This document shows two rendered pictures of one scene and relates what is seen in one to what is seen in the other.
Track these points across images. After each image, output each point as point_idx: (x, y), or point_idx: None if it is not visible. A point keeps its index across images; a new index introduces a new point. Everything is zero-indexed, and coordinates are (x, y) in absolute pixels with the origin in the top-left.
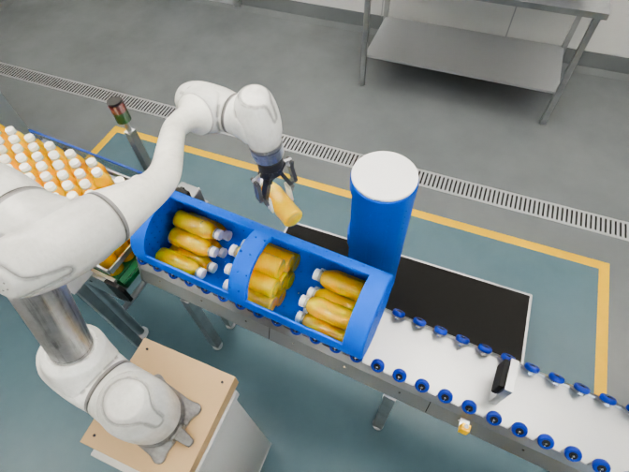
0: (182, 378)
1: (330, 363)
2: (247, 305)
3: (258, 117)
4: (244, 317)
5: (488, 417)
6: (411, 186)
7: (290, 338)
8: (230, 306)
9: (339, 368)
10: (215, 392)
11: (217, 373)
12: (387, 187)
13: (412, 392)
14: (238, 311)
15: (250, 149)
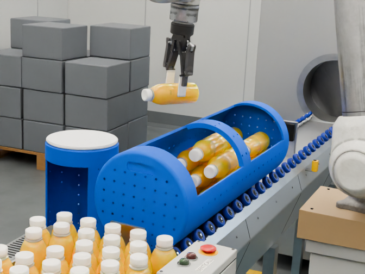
0: (334, 199)
1: (272, 210)
2: (252, 168)
3: None
4: (234, 233)
5: (307, 150)
6: (102, 132)
7: (255, 214)
8: (226, 230)
9: (276, 209)
10: (339, 191)
11: (321, 190)
12: (100, 138)
13: (294, 176)
14: (231, 228)
15: (193, 6)
